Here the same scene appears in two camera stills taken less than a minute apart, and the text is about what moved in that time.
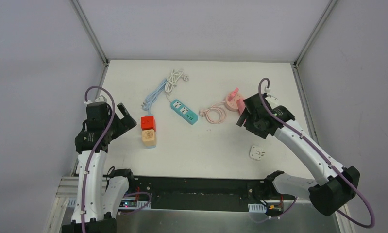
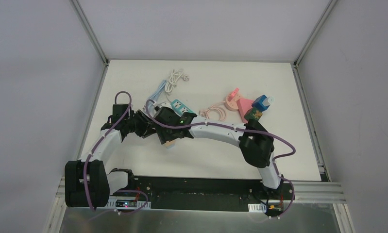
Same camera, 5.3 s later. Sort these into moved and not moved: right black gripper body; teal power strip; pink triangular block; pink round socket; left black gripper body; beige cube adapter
Moved: beige cube adapter; right black gripper body; left black gripper body
Not moved: pink round socket; teal power strip; pink triangular block
